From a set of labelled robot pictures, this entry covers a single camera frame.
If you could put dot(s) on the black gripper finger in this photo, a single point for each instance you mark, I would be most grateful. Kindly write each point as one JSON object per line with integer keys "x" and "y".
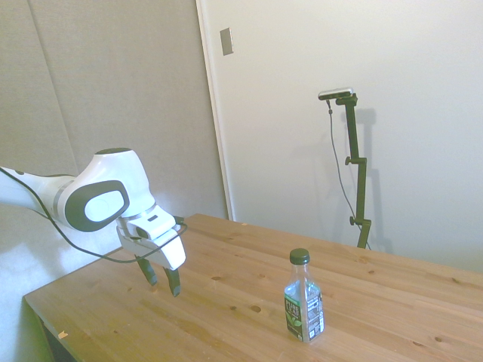
{"x": 173, "y": 284}
{"x": 149, "y": 273}

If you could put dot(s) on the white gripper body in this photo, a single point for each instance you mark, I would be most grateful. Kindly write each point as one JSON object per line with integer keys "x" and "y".
{"x": 170, "y": 254}

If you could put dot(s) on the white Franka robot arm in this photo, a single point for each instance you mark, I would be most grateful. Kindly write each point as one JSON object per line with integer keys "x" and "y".
{"x": 113, "y": 169}

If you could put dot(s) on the clear green-capped tea bottle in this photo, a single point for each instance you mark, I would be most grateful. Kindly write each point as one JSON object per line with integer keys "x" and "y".
{"x": 303, "y": 301}

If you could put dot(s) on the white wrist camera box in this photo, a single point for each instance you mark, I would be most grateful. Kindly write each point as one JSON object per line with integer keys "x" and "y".
{"x": 154, "y": 224}

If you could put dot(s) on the white door frame trim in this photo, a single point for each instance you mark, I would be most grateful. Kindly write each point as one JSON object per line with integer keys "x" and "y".
{"x": 215, "y": 113}

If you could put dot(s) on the dark green camera stand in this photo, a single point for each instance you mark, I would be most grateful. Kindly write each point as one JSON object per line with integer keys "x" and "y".
{"x": 358, "y": 181}

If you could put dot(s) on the grey wall switch plate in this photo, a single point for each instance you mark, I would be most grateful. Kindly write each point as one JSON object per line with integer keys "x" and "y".
{"x": 226, "y": 41}

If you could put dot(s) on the silver camera on stand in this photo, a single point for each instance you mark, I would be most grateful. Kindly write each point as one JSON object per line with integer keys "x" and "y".
{"x": 336, "y": 92}

